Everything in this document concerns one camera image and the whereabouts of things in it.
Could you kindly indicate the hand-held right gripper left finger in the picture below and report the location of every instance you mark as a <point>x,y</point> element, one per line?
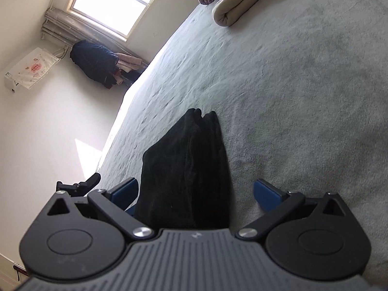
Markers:
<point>125,192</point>

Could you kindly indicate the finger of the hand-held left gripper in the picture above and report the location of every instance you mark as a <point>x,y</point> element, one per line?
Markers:
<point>91,180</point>

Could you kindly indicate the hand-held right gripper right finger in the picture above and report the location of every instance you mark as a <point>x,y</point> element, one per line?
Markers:
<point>266,194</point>

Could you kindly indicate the black shirt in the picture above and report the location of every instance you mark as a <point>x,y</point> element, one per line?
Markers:
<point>188,169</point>

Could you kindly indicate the dark blue hanging jacket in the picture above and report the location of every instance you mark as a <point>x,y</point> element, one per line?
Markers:
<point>94,60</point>

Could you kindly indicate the pink hanging jacket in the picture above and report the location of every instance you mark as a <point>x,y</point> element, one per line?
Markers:
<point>128,62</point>

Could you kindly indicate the beige lace curtain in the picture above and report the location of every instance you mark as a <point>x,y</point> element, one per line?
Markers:
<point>60,27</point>

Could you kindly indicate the window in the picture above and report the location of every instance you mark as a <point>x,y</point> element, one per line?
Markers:
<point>121,3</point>

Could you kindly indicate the folded beige navy garment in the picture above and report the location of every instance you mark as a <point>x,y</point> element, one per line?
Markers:
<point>239,3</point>

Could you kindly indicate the covered wall air conditioner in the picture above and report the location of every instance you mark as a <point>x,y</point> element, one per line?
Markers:
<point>30,69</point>

